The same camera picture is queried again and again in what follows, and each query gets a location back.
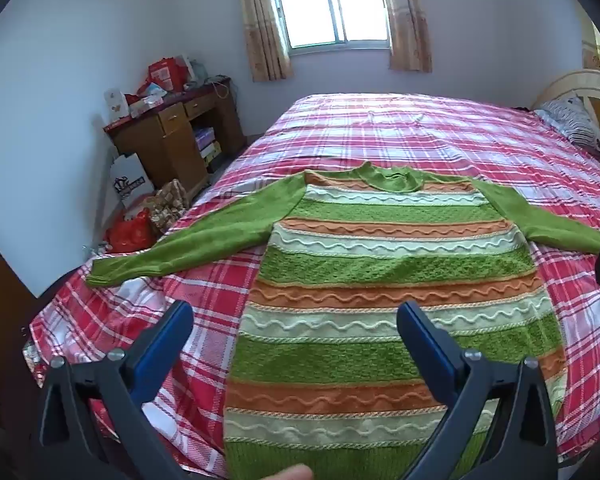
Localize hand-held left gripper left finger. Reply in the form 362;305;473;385
32;300;196;480

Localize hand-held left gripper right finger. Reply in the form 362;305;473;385
396;301;561;480

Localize green orange striped knit sweater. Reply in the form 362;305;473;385
87;161;600;480

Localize person's left hand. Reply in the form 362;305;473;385
267;464;315;480

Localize red plastic bag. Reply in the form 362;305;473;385
105;209;157;254

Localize brown patterned bag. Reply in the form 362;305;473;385
147;179;189;234

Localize striped pillow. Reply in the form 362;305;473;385
534;96;600;162

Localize white paper bag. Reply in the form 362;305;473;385
110;153;156;211

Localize brown wooden panel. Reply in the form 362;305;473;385
0;220;42;428

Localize cream wooden headboard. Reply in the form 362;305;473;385
530;69;600;161

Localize stack of boxes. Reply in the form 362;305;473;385
193;127;222;164

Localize wooden desk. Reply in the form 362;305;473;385
104;77;246;202

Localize bed with red plaid sheet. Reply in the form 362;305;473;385
30;92;600;477

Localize yellow curtain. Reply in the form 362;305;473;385
580;24;600;73

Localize white printed box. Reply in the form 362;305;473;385
103;88;131;126

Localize beige patterned curtain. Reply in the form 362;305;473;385
384;0;433;74
237;0;294;82

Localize window with aluminium frame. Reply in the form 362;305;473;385
267;0;392;51

